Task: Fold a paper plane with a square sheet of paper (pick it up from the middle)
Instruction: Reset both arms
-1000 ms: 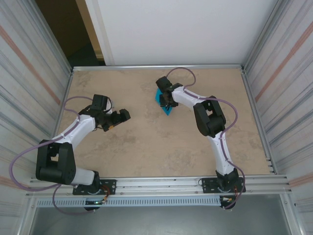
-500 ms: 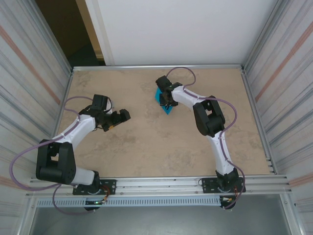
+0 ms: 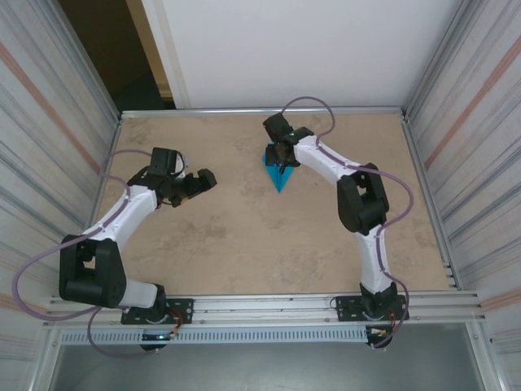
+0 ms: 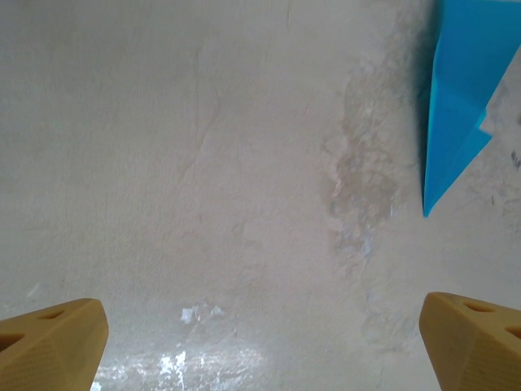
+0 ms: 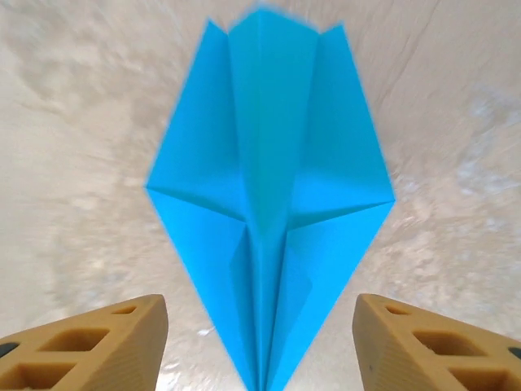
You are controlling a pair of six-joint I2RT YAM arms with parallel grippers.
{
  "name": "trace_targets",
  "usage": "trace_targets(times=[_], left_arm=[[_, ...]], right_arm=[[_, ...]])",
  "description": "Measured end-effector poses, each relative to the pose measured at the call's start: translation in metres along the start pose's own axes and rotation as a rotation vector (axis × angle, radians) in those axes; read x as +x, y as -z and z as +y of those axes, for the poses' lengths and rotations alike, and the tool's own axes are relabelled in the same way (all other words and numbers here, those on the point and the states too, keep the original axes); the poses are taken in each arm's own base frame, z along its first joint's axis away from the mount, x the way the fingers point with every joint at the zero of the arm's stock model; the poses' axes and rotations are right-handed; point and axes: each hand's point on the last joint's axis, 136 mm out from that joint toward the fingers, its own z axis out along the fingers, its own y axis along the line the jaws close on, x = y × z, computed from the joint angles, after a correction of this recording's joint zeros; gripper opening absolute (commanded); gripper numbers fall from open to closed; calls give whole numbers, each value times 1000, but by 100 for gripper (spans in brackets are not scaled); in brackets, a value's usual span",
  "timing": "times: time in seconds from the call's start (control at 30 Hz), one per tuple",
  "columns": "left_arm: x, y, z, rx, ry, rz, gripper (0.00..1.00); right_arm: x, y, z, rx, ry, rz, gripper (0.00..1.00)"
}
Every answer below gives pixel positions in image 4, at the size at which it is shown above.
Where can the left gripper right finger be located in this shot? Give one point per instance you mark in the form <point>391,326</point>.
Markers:
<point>476,350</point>

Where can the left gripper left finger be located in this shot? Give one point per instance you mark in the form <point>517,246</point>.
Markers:
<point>53,350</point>

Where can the teal cloth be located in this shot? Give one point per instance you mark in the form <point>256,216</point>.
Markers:
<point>452,122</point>

